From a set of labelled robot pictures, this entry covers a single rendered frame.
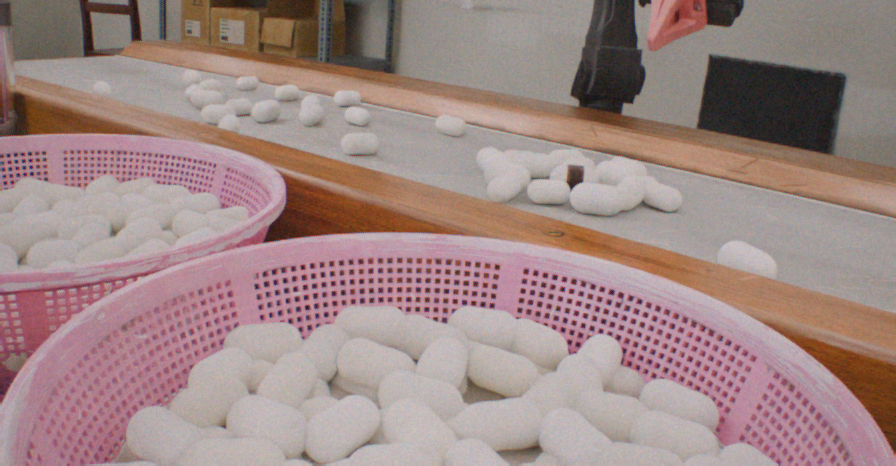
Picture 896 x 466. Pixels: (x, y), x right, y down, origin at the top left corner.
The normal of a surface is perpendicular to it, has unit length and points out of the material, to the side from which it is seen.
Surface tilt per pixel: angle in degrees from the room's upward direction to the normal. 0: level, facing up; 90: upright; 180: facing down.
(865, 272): 0
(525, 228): 0
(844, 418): 74
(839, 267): 0
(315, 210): 90
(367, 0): 90
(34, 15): 90
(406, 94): 45
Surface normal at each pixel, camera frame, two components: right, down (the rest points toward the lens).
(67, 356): 0.98, -0.18
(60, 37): 0.82, 0.23
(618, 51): 0.13, 0.17
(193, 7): -0.51, 0.22
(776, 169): -0.36, -0.54
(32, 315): 0.37, 0.58
